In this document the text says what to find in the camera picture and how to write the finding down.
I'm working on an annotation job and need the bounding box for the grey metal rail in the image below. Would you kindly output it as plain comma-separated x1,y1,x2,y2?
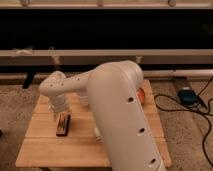
0,49,213,66

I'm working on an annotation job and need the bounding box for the dark power adapter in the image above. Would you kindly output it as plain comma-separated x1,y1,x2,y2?
178,89,198,105

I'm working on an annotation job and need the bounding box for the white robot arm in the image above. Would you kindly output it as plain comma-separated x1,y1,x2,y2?
39,61,166,171

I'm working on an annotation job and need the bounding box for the orange bowl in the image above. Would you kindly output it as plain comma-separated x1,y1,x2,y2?
137,88,145,103

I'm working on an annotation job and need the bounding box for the white sponge block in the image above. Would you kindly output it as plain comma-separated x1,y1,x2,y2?
93,127,101,140

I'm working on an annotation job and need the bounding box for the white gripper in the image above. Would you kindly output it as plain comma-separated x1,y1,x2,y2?
49,96,69,119

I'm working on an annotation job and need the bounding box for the wooden table board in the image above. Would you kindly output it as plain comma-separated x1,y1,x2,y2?
15,78,172,168

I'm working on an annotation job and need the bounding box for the black cable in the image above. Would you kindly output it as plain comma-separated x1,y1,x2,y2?
153,75,213,167

